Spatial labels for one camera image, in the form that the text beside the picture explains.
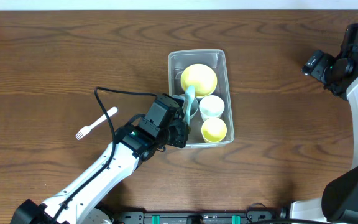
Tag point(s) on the yellow plastic bowl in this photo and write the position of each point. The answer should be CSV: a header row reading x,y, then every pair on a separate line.
x,y
202,77

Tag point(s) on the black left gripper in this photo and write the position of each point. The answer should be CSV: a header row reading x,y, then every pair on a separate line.
x,y
182,134

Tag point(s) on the white plastic cup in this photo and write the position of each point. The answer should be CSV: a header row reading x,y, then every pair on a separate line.
x,y
211,106

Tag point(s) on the mint green plastic spoon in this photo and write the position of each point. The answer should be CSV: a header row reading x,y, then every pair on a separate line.
x,y
189,97

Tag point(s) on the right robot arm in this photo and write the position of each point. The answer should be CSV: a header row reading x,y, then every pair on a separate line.
x,y
339,201

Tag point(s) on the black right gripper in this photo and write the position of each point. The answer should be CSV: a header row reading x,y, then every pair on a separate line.
x,y
316,65

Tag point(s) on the grey plastic cup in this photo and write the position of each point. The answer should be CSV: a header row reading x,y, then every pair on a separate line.
x,y
194,105

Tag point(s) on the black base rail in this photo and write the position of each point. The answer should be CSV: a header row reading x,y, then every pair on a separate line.
x,y
194,218

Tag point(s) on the clear plastic container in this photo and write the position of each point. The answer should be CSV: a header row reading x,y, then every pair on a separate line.
x,y
215,59

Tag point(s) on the white plastic spoon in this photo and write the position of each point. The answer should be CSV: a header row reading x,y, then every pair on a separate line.
x,y
87,129

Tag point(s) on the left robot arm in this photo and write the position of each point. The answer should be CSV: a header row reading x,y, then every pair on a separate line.
x,y
133,144

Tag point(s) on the yellow plastic cup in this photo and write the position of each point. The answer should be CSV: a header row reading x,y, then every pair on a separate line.
x,y
213,130

